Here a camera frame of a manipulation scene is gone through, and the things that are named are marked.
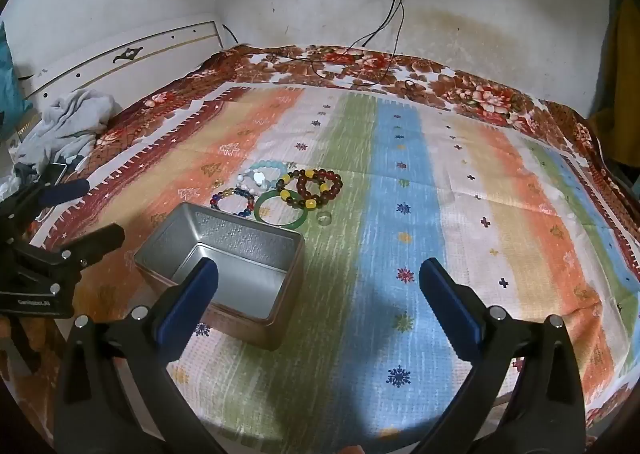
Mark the mustard yellow cloth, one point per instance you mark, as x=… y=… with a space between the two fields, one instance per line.
x=622 y=84

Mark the smartphone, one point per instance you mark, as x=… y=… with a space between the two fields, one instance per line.
x=52 y=174

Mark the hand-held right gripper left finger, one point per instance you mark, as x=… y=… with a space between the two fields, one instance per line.
x=192 y=294

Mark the striped colourful blanket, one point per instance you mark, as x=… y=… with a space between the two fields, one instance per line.
x=400 y=184

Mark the teal cloth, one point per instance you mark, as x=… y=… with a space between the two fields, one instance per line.
x=10 y=79

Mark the grey crumpled cloth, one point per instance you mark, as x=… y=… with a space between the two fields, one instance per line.
x=70 y=119

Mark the white bed headboard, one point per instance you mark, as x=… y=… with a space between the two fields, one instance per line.
x=125 y=41

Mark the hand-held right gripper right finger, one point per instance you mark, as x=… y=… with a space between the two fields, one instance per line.
x=450 y=304

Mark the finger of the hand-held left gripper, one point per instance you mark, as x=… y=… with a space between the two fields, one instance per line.
x=70 y=190
x=95 y=240

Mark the green jade bangle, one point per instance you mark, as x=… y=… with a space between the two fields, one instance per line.
x=300 y=216

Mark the brown floral bedsheet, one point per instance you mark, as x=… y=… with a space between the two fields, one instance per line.
x=480 y=94

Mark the silver metal tin box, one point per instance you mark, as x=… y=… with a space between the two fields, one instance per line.
x=235 y=254

